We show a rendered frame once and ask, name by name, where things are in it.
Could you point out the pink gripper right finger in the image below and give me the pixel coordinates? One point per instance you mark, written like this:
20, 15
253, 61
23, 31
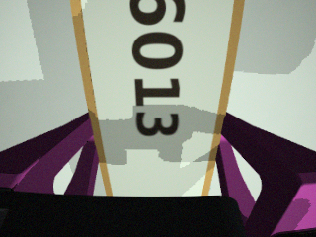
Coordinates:
287, 201

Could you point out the white electrode pack with printed label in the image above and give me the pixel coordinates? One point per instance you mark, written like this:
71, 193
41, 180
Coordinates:
157, 76

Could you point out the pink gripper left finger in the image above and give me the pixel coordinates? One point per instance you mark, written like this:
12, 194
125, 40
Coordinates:
32, 165

